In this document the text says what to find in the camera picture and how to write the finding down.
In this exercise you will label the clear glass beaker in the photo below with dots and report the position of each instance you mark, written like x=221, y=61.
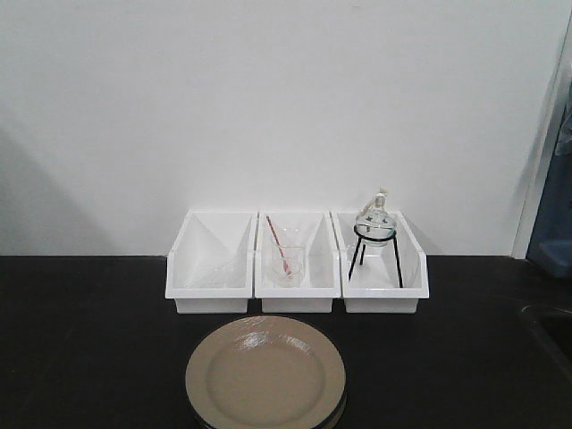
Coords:
x=287, y=258

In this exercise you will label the black wire tripod stand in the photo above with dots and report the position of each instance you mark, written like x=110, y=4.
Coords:
x=363, y=240

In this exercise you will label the blue-grey drying pegboard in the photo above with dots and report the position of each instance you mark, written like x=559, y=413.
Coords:
x=550, y=244

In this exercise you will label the left white plastic bin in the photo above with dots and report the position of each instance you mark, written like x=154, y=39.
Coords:
x=210, y=266

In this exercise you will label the black recessed sink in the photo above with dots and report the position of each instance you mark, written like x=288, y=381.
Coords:
x=551, y=328

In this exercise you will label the red stirring rod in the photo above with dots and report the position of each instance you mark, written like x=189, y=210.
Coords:
x=285, y=265

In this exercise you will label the middle white plastic bin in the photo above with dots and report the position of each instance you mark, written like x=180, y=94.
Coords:
x=322, y=282

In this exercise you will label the beige round plate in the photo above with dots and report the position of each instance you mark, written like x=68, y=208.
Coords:
x=265, y=371
x=330, y=422

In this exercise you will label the glass alcohol lamp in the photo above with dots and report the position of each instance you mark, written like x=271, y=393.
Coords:
x=374, y=223

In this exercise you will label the white plastic bin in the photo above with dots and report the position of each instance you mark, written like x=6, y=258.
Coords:
x=210, y=266
x=374, y=285
x=322, y=282

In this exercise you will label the right white plastic bin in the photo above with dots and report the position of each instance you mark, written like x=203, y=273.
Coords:
x=374, y=285

